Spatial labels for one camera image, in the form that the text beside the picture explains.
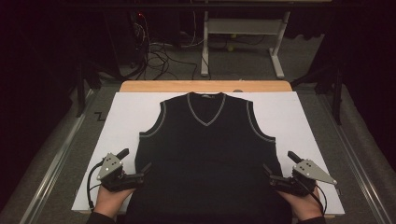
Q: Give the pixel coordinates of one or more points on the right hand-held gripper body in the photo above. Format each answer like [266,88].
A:
[311,171]

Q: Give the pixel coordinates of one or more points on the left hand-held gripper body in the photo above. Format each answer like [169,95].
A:
[109,166]

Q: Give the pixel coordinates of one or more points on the black knit vest grey trim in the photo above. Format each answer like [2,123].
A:
[205,155]

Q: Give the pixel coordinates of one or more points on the person's left hand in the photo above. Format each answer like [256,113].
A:
[109,202]

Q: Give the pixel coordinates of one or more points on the person's right hand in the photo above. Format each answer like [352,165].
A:
[303,207]

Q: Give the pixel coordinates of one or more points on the white board mat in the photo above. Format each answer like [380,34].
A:
[130,112]

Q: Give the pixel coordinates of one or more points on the black metal stand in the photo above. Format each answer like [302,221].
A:
[336,93]
[81,90]

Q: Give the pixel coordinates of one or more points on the yellow tennis ball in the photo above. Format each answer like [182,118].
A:
[230,48]

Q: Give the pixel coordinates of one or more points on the aluminium floor rail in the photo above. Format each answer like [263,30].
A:
[351,158]
[56,161]

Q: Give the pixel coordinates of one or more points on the white metal stand frame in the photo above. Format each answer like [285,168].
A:
[244,26]

